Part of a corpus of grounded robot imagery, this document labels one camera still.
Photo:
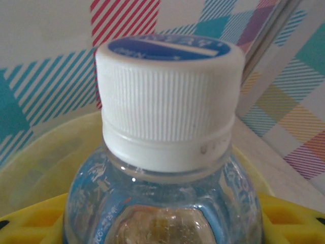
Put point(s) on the aluminium frame post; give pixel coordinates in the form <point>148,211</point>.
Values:
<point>271,33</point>

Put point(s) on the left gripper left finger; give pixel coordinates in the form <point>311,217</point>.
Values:
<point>30,228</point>

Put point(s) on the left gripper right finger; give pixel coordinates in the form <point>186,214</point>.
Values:
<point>292,226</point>

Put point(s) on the blue label plastic bottle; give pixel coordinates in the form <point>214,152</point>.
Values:
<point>167,101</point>

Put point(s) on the pale yellow plastic bin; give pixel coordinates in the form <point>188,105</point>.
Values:
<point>38,157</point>

